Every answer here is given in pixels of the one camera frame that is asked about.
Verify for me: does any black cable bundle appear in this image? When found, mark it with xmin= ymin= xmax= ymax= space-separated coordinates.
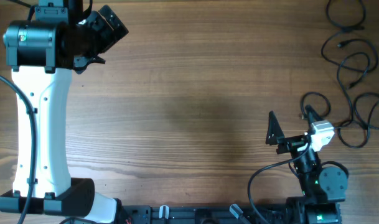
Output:
xmin=300 ymin=52 xmax=372 ymax=149

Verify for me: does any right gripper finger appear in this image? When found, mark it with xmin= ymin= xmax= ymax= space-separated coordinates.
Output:
xmin=305 ymin=105 xmax=322 ymax=135
xmin=265 ymin=111 xmax=285 ymax=146

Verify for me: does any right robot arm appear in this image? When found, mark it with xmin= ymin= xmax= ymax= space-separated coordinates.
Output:
xmin=266 ymin=106 xmax=349 ymax=223

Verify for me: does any black right camera cable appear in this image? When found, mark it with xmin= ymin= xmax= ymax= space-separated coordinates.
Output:
xmin=247 ymin=141 xmax=313 ymax=224

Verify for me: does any black camera cable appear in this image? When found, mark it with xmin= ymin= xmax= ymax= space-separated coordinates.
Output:
xmin=247 ymin=141 xmax=313 ymax=224
xmin=0 ymin=70 xmax=38 ymax=224

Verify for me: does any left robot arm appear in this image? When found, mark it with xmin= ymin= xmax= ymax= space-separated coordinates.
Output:
xmin=0 ymin=0 xmax=131 ymax=223

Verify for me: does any black cable edge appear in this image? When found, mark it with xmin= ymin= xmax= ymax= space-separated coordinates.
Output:
xmin=352 ymin=92 xmax=379 ymax=131

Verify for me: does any black left camera cable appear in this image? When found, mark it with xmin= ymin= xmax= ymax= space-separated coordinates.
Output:
xmin=0 ymin=70 xmax=38 ymax=224

